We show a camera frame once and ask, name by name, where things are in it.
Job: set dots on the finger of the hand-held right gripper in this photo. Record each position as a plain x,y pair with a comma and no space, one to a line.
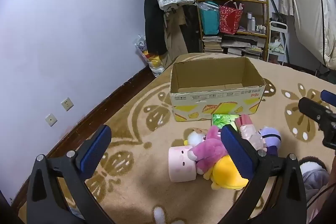
328,96
312,108

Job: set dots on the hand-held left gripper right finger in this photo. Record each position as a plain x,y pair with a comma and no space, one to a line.
236,153

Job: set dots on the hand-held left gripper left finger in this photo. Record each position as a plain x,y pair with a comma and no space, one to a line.
94,153

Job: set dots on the yellow plush toy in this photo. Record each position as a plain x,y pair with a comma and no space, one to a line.
225,174

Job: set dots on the pink plastic packet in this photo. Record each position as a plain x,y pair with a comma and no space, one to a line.
248,132

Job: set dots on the magenta bear plush toy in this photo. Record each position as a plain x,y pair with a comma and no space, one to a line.
210,150

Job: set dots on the purple plush toy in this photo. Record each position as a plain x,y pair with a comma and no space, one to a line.
270,136

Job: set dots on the cardboard box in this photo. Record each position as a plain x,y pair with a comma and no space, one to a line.
210,104

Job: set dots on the pink cylinder plush toy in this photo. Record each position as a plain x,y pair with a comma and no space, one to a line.
181,163

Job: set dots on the green tissue packet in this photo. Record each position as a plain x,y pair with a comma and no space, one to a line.
223,120

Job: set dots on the grey fuzzy slipper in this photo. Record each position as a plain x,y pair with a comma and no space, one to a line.
312,174

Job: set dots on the white chick plush toy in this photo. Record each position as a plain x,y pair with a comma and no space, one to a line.
194,138

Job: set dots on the white trolley cart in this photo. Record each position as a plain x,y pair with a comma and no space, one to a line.
278,43

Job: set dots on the white fabric wardrobe cover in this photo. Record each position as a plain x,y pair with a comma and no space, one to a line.
312,16

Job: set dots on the wooden shelf rack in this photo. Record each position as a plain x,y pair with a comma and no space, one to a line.
265,29

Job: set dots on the dark printed card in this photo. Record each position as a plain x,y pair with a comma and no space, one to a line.
279,18

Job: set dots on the messy pile of books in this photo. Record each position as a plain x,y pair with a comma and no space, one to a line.
241,47

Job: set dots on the row of small bottles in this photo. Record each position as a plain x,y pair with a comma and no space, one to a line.
261,28

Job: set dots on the white bottle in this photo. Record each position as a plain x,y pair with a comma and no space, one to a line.
253,24

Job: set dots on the grey bottle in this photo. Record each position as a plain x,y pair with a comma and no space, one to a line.
249,20

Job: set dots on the clear bag of toys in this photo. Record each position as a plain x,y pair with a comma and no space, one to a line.
152,61

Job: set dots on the neat stack of books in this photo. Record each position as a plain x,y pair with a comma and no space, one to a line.
211,44

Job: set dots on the red patterned gift bag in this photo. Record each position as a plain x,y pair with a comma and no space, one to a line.
229,19

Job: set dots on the beige hanging coat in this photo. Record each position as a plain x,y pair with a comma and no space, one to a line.
174,37

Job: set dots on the black hanging garment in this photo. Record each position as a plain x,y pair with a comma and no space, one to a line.
191,29

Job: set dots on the teal bag in plastic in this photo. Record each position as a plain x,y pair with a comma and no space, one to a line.
208,19

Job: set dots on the black hanging coat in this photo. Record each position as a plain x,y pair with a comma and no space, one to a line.
153,24

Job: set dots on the wall socket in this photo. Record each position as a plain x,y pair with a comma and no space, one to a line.
51,120
67,104

